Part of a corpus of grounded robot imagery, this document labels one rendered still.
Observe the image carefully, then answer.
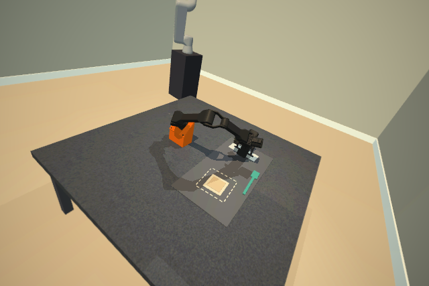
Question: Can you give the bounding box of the beige square tile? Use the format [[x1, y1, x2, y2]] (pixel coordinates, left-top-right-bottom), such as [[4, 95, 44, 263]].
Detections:
[[203, 174, 229, 196]]

